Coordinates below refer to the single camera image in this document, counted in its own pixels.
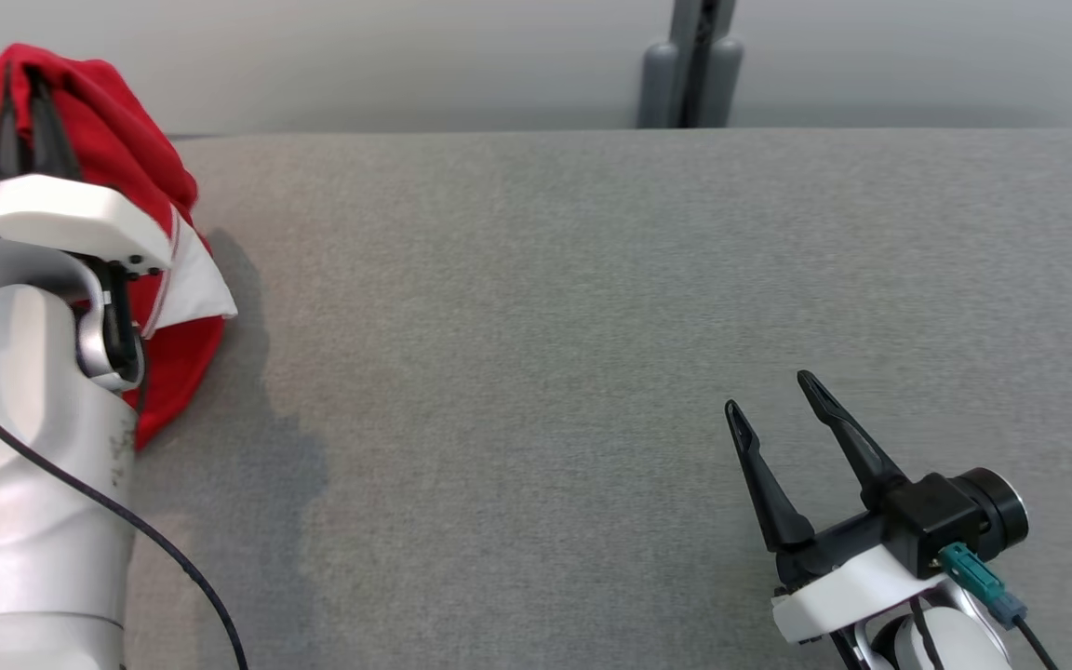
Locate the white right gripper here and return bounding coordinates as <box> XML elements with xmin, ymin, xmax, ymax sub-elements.
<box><xmin>725</xmin><ymin>370</ymin><xmax>958</xmax><ymax>648</ymax></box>

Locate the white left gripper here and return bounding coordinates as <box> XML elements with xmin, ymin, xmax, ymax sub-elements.
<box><xmin>0</xmin><ymin>63</ymin><xmax>174</xmax><ymax>280</ymax></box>

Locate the grey fabric sofa cushion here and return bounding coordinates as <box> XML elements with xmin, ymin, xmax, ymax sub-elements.
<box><xmin>117</xmin><ymin>128</ymin><xmax>1072</xmax><ymax>670</ymax></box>

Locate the grey partition post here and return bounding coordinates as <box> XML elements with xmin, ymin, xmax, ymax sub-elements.
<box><xmin>636</xmin><ymin>0</ymin><xmax>744</xmax><ymax>129</ymax></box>

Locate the red basketball jersey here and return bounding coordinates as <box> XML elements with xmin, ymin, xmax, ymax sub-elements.
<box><xmin>0</xmin><ymin>42</ymin><xmax>239</xmax><ymax>452</ymax></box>

